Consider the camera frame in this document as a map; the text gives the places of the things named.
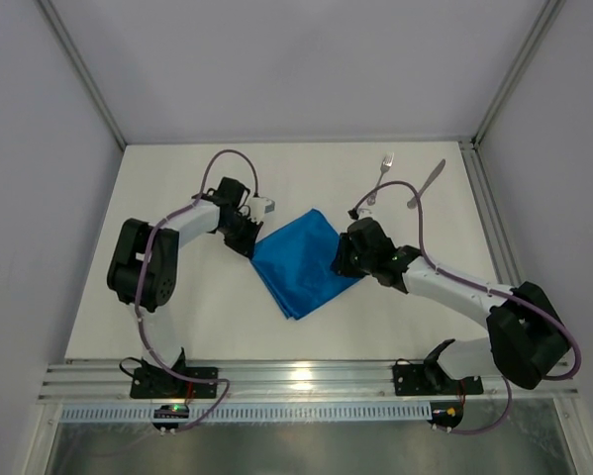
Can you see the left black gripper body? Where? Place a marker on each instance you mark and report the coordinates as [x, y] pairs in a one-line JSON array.
[[242, 233]]

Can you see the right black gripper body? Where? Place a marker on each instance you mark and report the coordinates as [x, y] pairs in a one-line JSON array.
[[345, 254]]

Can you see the blue cloth napkin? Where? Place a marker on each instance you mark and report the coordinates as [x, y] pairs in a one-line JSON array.
[[295, 265]]

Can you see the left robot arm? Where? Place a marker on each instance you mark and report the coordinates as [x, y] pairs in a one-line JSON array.
[[143, 274]]

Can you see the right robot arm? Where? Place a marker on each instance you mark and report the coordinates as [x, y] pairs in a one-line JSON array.
[[524, 340]]

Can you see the silver table knife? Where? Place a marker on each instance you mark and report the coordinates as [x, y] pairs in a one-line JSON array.
[[433, 176]]

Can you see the silver fork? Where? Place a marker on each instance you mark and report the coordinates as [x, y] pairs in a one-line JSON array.
[[385, 166]]

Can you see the right controller board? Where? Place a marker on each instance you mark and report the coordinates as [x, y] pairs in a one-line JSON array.
[[445, 415]]

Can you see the controller board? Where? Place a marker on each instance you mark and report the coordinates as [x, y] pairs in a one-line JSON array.
[[169, 418], [445, 415]]

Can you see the left controller board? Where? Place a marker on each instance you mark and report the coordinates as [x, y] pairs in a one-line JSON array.
[[169, 418]]

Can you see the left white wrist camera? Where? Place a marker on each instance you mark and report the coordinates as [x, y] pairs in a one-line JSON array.
[[259, 207]]

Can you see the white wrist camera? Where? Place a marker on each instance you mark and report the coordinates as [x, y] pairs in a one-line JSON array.
[[359, 213], [259, 207]]

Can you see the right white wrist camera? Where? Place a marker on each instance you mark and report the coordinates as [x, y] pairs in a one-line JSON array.
[[359, 213]]

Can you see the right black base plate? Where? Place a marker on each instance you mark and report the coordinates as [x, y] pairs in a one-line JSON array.
[[410, 381]]

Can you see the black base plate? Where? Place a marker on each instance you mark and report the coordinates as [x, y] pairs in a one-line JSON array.
[[154, 383], [410, 381]]

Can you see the right side aluminium rail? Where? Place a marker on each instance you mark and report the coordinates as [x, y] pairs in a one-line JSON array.
[[504, 259]]

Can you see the aluminium rail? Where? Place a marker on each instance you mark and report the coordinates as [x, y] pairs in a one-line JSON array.
[[89, 381], [504, 259]]

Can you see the slotted cable duct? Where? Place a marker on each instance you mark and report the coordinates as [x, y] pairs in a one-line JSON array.
[[280, 413]]

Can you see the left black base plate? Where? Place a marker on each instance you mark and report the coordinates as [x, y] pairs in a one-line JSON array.
[[154, 383]]

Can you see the aluminium front rail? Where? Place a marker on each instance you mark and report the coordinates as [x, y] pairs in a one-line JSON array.
[[89, 381]]

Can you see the left aluminium frame post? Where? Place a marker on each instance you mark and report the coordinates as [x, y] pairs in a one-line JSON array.
[[69, 48]]

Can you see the aluminium frame post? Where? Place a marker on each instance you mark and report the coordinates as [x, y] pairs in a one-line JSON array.
[[530, 45], [69, 48]]

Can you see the right aluminium frame post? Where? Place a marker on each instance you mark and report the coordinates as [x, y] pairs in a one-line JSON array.
[[530, 45]]

